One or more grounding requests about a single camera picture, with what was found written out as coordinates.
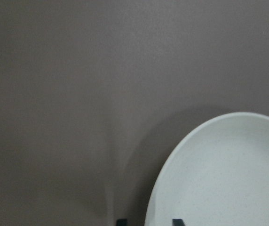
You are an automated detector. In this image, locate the cream round plate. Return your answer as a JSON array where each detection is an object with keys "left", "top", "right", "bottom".
[{"left": 144, "top": 113, "right": 269, "bottom": 226}]

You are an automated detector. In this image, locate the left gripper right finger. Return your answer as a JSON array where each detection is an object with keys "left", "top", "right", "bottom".
[{"left": 172, "top": 218, "right": 184, "bottom": 226}]

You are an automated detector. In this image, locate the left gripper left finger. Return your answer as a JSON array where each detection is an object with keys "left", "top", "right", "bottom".
[{"left": 116, "top": 218, "right": 127, "bottom": 226}]

